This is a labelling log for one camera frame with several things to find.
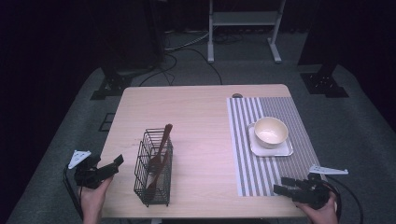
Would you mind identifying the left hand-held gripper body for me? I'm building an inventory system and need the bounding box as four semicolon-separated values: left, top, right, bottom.
67;149;103;189

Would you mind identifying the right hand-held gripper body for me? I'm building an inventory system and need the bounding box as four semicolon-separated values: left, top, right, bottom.
294;164;349;210

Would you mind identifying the person's left hand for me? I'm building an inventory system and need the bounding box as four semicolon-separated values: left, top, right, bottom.
77;176;115;217

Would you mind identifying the person's right hand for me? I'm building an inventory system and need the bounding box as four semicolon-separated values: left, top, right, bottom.
293;190;339;224

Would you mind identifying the white square plate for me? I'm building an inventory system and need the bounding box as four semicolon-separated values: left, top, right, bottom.
247;122;294;158

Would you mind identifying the grey striped placemat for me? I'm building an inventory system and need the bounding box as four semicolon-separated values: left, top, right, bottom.
226;96;322;198

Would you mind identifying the brown wooden spoon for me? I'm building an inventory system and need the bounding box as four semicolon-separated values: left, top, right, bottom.
145;148;171;200

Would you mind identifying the brown wooden fork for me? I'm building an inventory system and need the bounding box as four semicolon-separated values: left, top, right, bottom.
148;123;174;175

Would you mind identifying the cream bowl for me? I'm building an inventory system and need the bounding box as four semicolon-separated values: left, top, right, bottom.
253;116;290;149

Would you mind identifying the black floor stand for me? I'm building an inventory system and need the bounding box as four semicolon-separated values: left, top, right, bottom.
298;60;350;99
90;60;134;102

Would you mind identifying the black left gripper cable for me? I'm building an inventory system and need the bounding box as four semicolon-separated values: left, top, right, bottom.
63;165;84;220

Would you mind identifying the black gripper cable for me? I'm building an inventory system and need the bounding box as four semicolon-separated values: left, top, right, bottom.
323;175;365;224
63;165;84;220

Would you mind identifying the black square floor frame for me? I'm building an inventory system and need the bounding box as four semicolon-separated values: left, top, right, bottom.
98;112;117;133

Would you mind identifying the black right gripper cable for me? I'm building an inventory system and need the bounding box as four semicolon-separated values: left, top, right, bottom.
323;175;365;224

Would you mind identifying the black wire cutlery basket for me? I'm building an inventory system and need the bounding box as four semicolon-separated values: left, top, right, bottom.
133;127;174;208

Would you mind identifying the black floor cable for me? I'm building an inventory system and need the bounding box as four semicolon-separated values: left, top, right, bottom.
137;47;224;87

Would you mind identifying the grey floor cable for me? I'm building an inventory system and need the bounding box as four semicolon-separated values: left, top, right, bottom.
163;30;210;52

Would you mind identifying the white metal stand frame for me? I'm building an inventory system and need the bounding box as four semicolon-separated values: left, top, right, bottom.
206;0;287;64

